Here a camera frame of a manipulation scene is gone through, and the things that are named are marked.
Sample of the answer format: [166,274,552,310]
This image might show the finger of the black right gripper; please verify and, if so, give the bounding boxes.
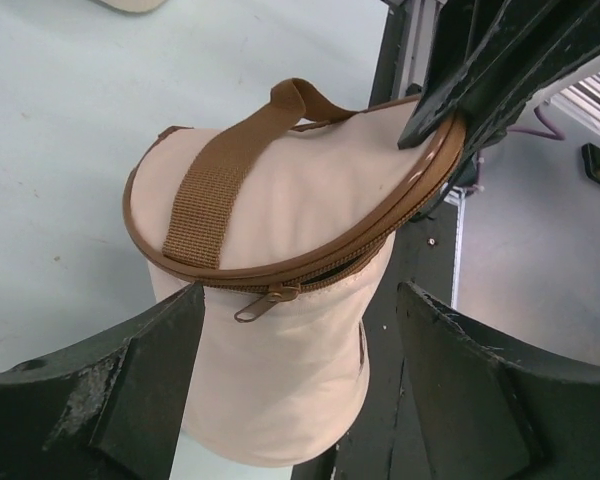
[459,0,600,150]
[397,0,556,151]

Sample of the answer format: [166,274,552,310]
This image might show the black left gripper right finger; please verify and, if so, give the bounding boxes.
[397,283,600,480]

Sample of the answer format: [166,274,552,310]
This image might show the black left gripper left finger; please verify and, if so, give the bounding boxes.
[0,284,205,479]

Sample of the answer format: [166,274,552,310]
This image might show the cream plastic laundry basket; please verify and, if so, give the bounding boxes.
[95,0,167,15]

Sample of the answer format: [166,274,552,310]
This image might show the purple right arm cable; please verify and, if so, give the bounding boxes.
[509,104,569,144]

